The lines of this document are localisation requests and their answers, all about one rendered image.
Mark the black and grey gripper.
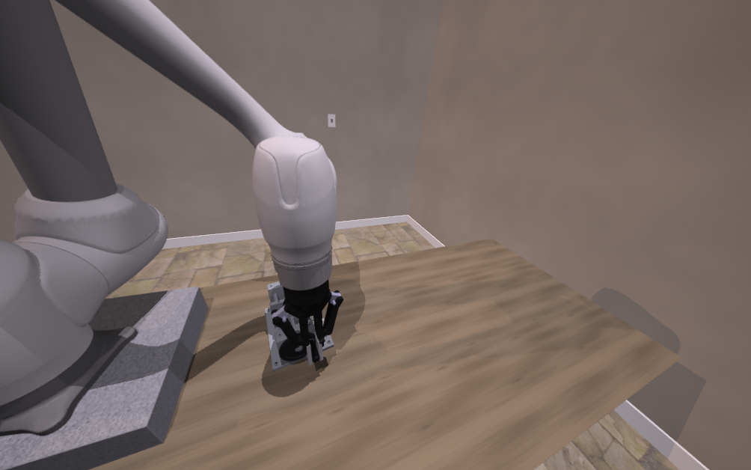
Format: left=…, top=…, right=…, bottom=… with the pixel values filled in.
left=272, top=280, right=343, bottom=365

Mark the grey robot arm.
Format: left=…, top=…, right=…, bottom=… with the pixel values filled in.
left=0, top=0, right=337, bottom=436

